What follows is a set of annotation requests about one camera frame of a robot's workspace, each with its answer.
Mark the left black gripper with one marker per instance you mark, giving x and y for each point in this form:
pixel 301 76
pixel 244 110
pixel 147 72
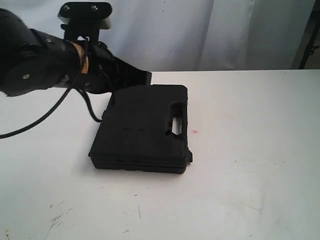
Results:
pixel 94 69

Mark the black plastic tool case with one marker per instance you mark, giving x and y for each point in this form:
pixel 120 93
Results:
pixel 144 128

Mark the left silver black robot arm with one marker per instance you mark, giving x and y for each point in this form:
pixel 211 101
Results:
pixel 34 60

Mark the white backdrop curtain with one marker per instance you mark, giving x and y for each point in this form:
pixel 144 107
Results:
pixel 207 35

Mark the black stand pole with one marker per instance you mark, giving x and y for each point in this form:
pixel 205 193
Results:
pixel 313 28

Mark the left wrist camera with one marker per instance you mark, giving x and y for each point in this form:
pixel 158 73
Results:
pixel 84 19

